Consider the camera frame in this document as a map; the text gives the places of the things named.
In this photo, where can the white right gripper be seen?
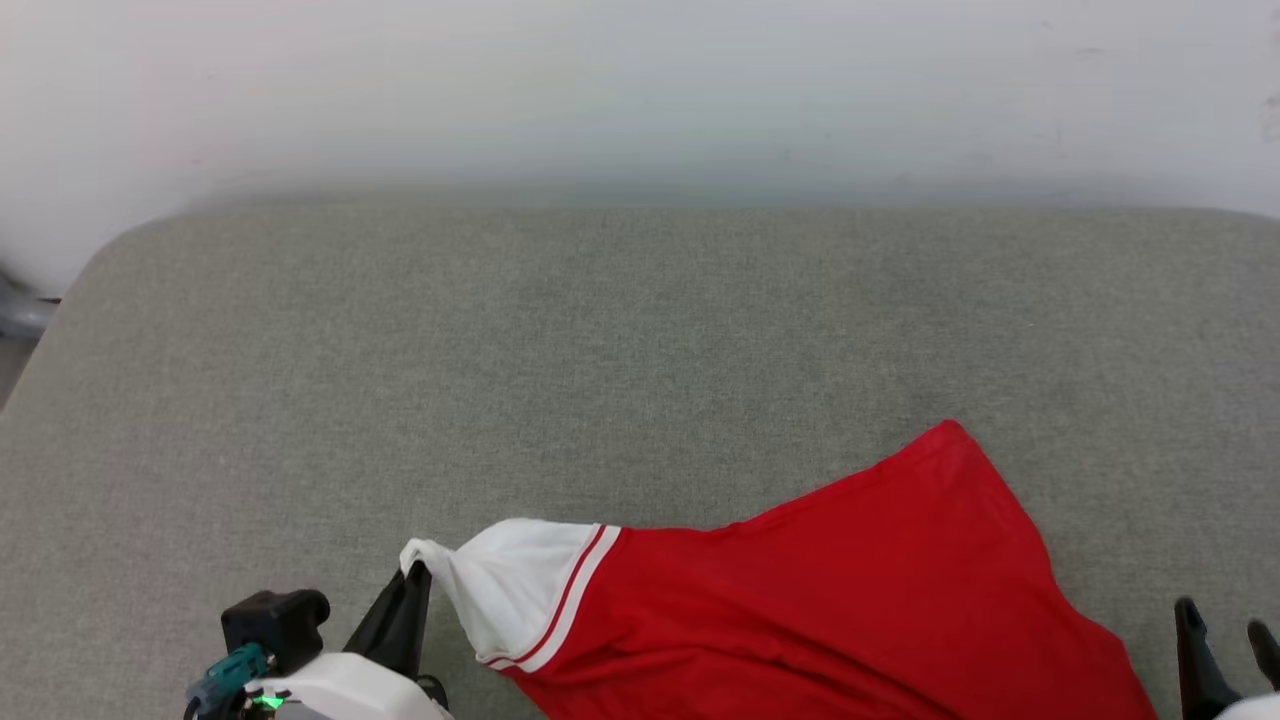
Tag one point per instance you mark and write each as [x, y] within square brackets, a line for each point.
[1255, 709]

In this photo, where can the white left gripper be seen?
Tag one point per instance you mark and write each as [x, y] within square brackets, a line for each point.
[350, 692]

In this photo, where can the red and white jersey garment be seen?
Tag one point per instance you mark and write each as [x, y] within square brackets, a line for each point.
[820, 610]

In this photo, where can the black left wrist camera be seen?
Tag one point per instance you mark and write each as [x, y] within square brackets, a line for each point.
[275, 620]

